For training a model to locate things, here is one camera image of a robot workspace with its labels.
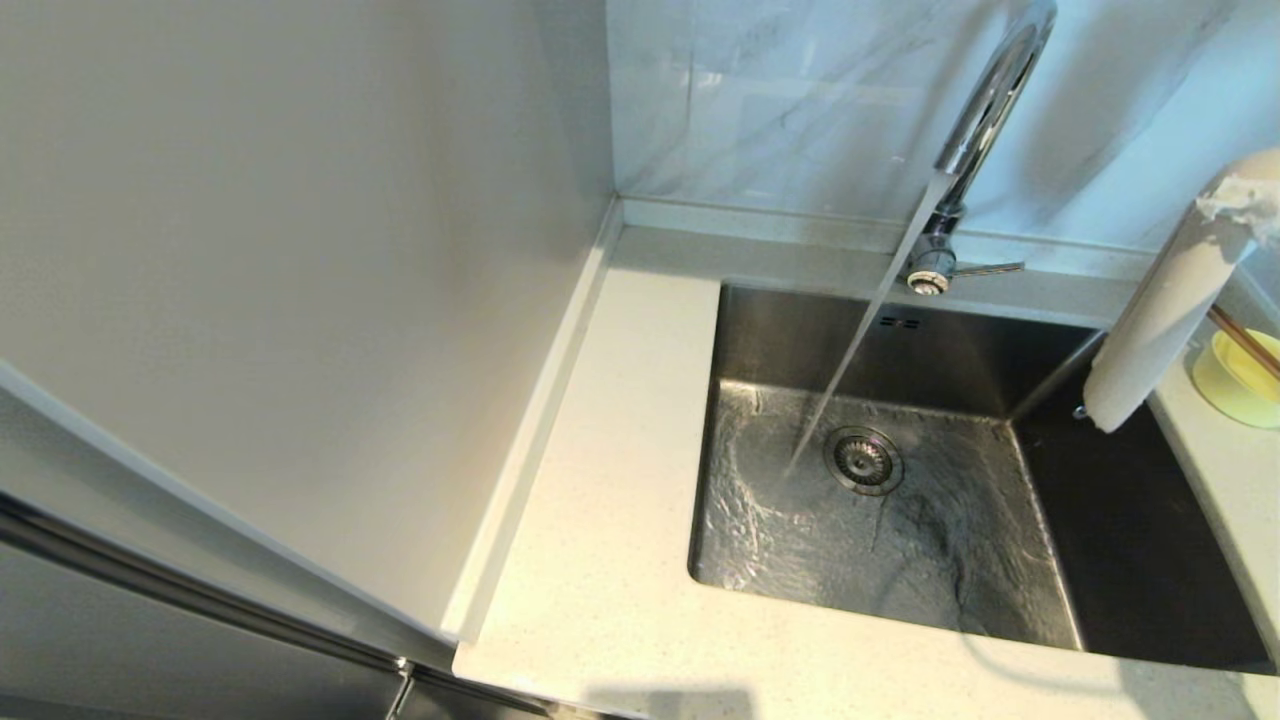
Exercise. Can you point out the round metal drain strainer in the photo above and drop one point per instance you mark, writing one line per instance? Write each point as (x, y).
(863, 461)

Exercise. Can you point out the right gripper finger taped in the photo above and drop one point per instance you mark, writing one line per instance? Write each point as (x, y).
(1250, 205)

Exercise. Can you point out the running water stream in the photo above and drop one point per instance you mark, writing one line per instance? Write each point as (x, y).
(860, 330)

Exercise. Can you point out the stainless steel sink basin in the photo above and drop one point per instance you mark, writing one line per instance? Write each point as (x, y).
(930, 560)

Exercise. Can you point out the white plate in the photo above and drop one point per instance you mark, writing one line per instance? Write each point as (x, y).
(1160, 310)

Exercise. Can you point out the grey cabinet front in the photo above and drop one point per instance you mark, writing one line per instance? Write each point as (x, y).
(120, 640)

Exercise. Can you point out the chrome gooseneck faucet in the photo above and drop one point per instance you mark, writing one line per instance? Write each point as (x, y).
(990, 110)

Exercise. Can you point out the pale yellow plastic bowl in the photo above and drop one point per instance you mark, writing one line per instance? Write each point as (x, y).
(1240, 395)

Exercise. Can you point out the beige tall cabinet panel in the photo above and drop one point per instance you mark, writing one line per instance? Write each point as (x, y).
(300, 300)

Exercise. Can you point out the brown wooden chopstick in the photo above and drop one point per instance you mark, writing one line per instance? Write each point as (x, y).
(1255, 345)
(1245, 345)

